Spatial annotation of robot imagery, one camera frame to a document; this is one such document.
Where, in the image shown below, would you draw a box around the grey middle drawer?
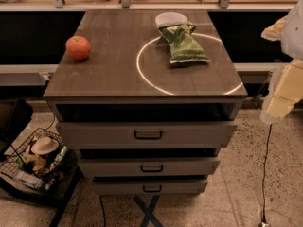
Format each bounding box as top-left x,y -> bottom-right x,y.
78,157 -> 220,177

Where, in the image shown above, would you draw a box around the grey bottom drawer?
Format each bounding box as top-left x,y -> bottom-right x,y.
91,179 -> 208,195

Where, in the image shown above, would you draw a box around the white bowl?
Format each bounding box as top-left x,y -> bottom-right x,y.
155,12 -> 188,28

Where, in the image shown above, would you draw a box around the red apple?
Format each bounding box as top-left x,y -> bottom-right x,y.
65,36 -> 91,61

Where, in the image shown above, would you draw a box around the grey top drawer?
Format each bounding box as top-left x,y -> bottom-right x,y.
57,121 -> 236,149

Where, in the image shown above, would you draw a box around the black wire basket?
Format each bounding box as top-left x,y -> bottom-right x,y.
0,129 -> 77,193

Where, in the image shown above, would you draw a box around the white packet in basket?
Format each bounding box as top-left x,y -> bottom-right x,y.
12,170 -> 44,189

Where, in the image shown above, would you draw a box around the grey drawer cabinet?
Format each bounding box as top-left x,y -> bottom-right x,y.
45,9 -> 246,182

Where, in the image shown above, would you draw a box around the green bottle in basket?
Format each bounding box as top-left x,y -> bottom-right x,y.
54,146 -> 68,166

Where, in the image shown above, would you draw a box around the green chip bag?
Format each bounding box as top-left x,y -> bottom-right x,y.
158,23 -> 211,64

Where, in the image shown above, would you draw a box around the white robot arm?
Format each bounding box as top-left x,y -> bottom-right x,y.
260,0 -> 303,124

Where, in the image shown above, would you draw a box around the grey drawer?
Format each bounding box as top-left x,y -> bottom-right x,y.
91,179 -> 208,195
57,121 -> 236,149
78,157 -> 220,177

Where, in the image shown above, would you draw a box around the black floor cable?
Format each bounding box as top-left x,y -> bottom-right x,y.
260,123 -> 273,225

